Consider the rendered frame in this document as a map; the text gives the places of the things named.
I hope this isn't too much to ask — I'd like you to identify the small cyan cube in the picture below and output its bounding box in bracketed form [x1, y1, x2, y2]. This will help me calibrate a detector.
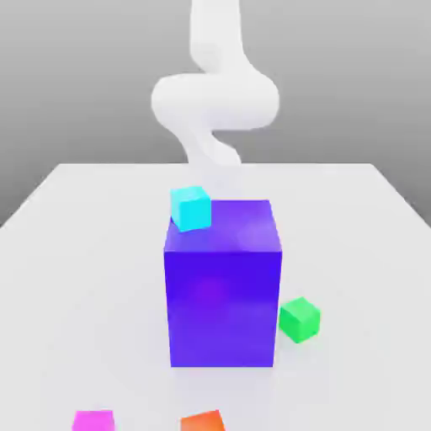
[169, 185, 212, 233]

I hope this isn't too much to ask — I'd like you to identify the small green cube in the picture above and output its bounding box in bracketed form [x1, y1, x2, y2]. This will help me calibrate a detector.
[278, 296, 322, 344]

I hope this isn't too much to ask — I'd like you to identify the small orange cube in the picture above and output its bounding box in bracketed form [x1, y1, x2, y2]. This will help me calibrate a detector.
[179, 409, 226, 431]

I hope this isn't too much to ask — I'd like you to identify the small magenta cube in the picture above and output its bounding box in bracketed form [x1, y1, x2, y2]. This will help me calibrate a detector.
[71, 409, 116, 431]

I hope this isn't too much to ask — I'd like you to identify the large purple box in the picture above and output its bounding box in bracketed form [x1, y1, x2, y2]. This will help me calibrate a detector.
[163, 199, 283, 369]

